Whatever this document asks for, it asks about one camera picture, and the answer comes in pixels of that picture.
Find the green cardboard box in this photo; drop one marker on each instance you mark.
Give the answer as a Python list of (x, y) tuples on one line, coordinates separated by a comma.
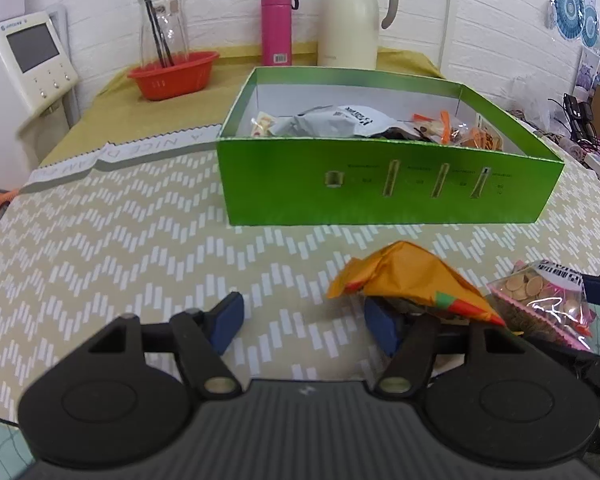
[(380, 185)]

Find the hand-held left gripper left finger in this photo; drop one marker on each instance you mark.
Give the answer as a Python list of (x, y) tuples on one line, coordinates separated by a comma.
[(227, 317)]

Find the pink seed snack packet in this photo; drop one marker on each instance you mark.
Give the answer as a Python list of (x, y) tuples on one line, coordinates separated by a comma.
[(545, 300)]

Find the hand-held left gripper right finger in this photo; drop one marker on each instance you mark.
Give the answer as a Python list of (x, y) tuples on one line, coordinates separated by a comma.
[(380, 325)]

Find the orange printed peanut packet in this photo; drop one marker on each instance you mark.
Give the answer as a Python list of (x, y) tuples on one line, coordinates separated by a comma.
[(480, 135)]

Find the small blue round wall decoration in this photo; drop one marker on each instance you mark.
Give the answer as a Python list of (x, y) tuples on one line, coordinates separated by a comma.
[(591, 27)]

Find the black chopstick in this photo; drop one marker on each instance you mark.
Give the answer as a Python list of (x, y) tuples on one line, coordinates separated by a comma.
[(164, 40), (154, 25)]

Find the large blue round wall decoration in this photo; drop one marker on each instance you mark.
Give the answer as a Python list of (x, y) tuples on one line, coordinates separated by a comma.
[(567, 5)]

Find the pink thermos bottle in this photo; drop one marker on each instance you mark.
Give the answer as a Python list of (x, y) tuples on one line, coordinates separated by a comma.
[(276, 25)]

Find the glass pitcher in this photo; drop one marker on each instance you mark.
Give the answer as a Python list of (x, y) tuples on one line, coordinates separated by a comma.
[(172, 25)]

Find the clear plastic bag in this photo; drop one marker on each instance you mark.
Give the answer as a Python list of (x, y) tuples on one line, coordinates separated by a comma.
[(527, 102)]

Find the orange snack packet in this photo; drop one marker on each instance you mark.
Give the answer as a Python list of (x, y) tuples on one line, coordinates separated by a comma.
[(405, 270)]

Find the small yellow print packet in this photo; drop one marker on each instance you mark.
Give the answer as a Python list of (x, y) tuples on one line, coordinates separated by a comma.
[(264, 124)]

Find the wall picture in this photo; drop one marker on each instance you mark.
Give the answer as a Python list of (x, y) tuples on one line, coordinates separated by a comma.
[(590, 67)]

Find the cream thermal jug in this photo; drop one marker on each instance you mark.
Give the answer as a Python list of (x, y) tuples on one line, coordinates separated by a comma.
[(347, 20)]

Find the red plastic basket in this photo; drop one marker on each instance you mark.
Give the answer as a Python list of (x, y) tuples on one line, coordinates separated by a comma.
[(172, 77)]

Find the white water dispenser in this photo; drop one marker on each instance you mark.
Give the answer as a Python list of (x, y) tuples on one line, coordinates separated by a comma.
[(15, 95)]

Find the white silver snack packet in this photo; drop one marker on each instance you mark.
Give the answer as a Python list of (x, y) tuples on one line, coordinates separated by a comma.
[(330, 122)]

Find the black power adapter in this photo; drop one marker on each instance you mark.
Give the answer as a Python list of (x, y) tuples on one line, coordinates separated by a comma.
[(577, 112)]

